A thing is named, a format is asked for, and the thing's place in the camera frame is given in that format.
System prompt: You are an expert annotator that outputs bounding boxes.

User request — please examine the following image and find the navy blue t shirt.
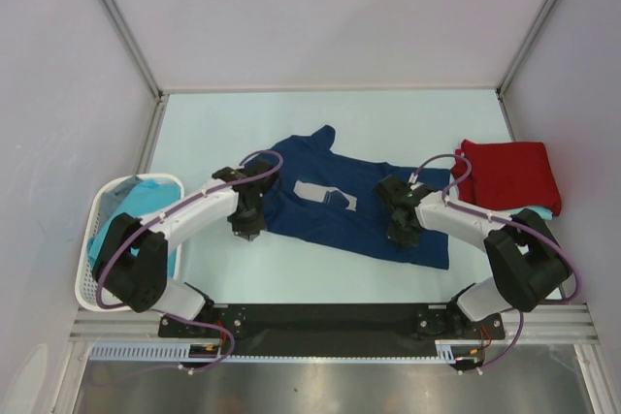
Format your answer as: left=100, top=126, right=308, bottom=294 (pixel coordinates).
left=264, top=125, right=449, bottom=270

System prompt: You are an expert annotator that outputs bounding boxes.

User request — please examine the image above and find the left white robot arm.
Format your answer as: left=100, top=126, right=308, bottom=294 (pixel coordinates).
left=92, top=158, right=281, bottom=336

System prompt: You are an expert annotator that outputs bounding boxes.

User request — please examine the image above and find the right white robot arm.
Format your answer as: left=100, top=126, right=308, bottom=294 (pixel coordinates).
left=374, top=175, right=572, bottom=337

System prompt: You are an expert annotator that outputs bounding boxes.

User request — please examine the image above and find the turquoise t shirt in basket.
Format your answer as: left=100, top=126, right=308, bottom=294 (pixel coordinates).
left=87, top=177, right=182, bottom=267

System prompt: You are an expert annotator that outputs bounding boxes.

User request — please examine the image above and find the folded red t shirt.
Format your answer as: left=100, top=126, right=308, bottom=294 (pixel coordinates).
left=451, top=140, right=562, bottom=216

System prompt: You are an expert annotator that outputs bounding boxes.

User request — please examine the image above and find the grey shirt in basket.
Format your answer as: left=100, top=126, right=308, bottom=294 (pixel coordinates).
left=100, top=176, right=142, bottom=222

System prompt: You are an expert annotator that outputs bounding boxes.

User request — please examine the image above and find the folded light blue t shirt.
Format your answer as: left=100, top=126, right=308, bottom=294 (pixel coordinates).
left=528, top=206, right=554, bottom=221

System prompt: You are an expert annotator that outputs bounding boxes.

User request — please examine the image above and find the white laundry basket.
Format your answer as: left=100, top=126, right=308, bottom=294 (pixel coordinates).
left=73, top=173, right=186, bottom=312

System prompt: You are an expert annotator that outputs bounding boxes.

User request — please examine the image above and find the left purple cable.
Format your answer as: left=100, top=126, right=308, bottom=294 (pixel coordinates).
left=95, top=150, right=285, bottom=379

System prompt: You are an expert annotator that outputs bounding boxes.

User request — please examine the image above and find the purple cable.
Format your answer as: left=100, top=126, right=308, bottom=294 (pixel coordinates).
left=409, top=154, right=581, bottom=376
left=95, top=150, right=285, bottom=379

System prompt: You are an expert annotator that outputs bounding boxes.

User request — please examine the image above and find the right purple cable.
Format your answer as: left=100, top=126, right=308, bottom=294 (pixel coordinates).
left=409, top=154, right=581, bottom=376

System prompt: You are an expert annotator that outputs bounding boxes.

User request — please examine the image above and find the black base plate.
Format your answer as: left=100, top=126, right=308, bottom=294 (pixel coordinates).
left=157, top=301, right=506, bottom=358

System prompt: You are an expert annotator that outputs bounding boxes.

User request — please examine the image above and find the light blue cable duct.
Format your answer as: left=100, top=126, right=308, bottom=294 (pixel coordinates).
left=90, top=342, right=221, bottom=363

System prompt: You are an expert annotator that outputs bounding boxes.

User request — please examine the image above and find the aluminium frame rail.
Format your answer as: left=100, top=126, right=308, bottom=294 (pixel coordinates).
left=69, top=304, right=599, bottom=344

